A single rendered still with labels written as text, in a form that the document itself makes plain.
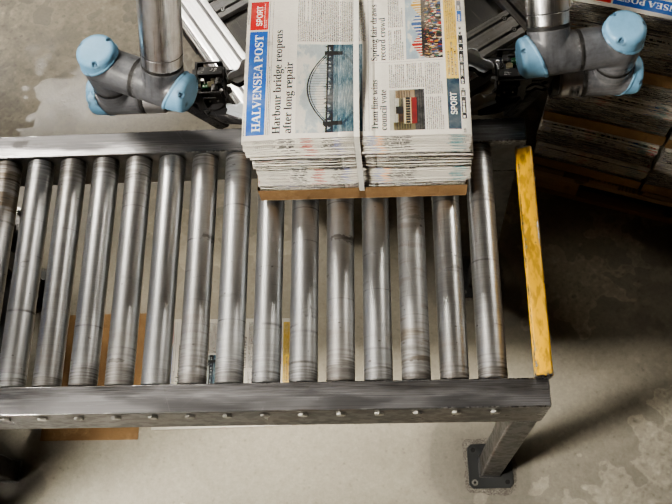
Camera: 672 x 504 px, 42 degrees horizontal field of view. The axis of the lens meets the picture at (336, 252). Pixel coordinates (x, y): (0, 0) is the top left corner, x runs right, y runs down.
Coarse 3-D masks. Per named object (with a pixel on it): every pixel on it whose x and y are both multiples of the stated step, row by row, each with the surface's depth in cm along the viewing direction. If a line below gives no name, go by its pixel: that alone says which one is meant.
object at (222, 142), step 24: (480, 120) 167; (504, 120) 167; (0, 144) 173; (24, 144) 172; (48, 144) 172; (72, 144) 172; (96, 144) 171; (120, 144) 171; (144, 144) 170; (168, 144) 170; (192, 144) 170; (216, 144) 169; (240, 144) 169; (504, 144) 166; (24, 168) 175; (120, 168) 175; (504, 168) 175
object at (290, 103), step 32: (256, 0) 153; (288, 0) 152; (320, 0) 152; (256, 32) 150; (288, 32) 150; (320, 32) 150; (256, 64) 148; (288, 64) 147; (320, 64) 147; (256, 96) 146; (288, 96) 145; (320, 96) 145; (256, 128) 143; (288, 128) 143; (320, 128) 142; (256, 160) 149; (288, 160) 149; (320, 160) 149
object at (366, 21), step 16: (352, 0) 152; (368, 0) 152; (352, 16) 151; (368, 16) 150; (352, 32) 150; (368, 32) 149; (352, 48) 148; (368, 48) 148; (352, 64) 147; (368, 64) 147; (352, 80) 146; (368, 80) 145; (352, 96) 144; (368, 96) 144; (352, 112) 143; (368, 112) 143; (352, 128) 142; (368, 128) 142; (352, 144) 144; (368, 144) 144; (352, 160) 149; (368, 160) 149; (352, 176) 155; (368, 176) 155
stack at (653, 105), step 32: (576, 0) 173; (608, 0) 172; (640, 0) 171; (608, 96) 198; (640, 96) 194; (544, 128) 219; (576, 128) 215; (640, 128) 205; (576, 160) 228; (608, 160) 223; (640, 160) 219; (544, 192) 248; (576, 192) 242; (640, 192) 233
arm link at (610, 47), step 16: (624, 16) 154; (640, 16) 154; (592, 32) 155; (608, 32) 153; (624, 32) 152; (640, 32) 152; (592, 48) 154; (608, 48) 154; (624, 48) 153; (640, 48) 155; (592, 64) 156; (608, 64) 157; (624, 64) 157
